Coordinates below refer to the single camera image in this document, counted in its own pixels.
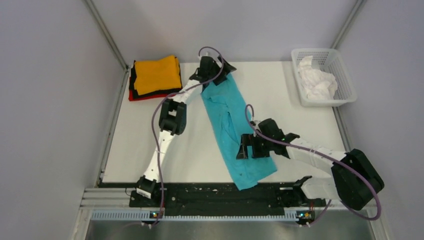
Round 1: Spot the orange folded shirt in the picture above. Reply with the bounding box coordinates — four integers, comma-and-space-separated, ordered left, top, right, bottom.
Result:
133, 54, 182, 97

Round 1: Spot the red folded shirt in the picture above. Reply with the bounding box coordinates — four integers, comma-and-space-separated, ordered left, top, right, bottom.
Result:
128, 88, 181, 102

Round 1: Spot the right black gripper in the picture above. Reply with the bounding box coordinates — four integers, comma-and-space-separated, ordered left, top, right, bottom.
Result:
236, 133, 274, 160

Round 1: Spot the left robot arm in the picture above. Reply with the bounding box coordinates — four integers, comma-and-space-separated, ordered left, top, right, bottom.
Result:
135, 55, 237, 207

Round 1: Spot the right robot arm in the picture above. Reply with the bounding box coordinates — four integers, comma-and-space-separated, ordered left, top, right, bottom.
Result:
236, 118, 385, 211

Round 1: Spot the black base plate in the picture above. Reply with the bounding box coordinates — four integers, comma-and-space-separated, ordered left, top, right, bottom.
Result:
129, 182, 327, 218

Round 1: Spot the white cable duct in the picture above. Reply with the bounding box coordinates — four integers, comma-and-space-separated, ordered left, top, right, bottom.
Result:
91, 210, 299, 222

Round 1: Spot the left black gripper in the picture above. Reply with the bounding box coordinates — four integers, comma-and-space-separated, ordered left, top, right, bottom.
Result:
207, 56, 236, 87

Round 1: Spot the white plastic basket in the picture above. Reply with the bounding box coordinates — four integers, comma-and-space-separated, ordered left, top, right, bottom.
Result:
291, 48, 357, 107

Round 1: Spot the white crumpled shirt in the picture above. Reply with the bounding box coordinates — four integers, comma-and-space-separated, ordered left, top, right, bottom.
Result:
297, 55, 338, 101

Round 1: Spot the teal polo shirt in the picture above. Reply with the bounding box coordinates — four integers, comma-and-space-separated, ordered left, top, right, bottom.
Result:
201, 74, 277, 190

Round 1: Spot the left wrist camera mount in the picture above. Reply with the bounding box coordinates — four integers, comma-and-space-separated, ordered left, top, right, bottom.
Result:
199, 51, 213, 57

